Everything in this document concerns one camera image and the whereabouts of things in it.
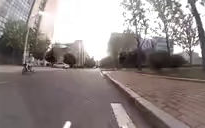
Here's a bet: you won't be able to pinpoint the row of trees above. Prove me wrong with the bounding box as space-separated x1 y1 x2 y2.
120 0 201 71

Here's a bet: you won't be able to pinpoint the person on a bicycle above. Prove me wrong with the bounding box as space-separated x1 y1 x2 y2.
21 55 36 75

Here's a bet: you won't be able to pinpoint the white car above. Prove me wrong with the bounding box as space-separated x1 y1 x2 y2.
52 62 71 70

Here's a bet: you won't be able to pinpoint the raised planting bed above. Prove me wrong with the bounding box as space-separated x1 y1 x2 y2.
121 66 205 84

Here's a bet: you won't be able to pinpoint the robot's own part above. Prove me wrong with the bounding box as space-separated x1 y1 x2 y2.
62 120 73 128

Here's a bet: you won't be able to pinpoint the thick leaning tree trunk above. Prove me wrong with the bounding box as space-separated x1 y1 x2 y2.
187 0 205 72

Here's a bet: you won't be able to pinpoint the green leafy trees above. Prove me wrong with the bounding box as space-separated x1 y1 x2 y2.
3 20 53 65

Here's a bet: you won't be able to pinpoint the low grey building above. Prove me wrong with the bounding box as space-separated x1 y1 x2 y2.
51 39 91 68

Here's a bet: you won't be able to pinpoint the grey stone kerb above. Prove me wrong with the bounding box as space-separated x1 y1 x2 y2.
101 69 191 128

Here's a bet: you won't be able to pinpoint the dark hedge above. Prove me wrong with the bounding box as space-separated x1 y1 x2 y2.
99 52 188 70

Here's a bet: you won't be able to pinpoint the pale street pole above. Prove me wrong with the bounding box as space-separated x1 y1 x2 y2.
22 0 37 66

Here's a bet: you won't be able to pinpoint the glass high-rise building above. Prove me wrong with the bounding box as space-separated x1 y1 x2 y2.
0 0 58 66

